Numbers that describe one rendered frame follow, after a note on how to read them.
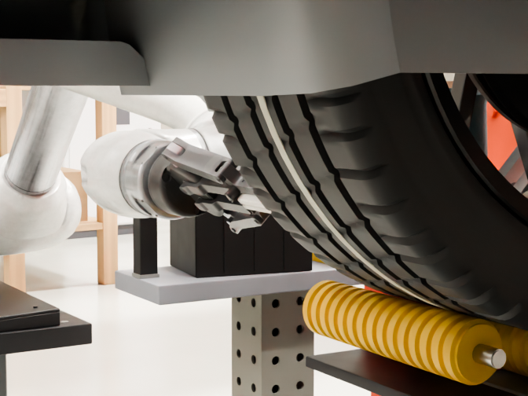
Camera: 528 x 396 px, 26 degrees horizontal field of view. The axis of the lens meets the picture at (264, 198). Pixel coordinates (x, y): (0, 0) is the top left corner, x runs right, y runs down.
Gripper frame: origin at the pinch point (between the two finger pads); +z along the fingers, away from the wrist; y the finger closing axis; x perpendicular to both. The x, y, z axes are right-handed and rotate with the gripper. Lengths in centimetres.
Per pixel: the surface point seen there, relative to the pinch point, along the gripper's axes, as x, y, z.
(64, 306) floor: 11, -102, -275
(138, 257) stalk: 0, -21, -65
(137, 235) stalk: 2, -19, -65
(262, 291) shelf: 8, -38, -57
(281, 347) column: 5, -49, -61
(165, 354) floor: 10, -101, -191
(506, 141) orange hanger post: 47, -43, -37
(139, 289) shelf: -4, -25, -64
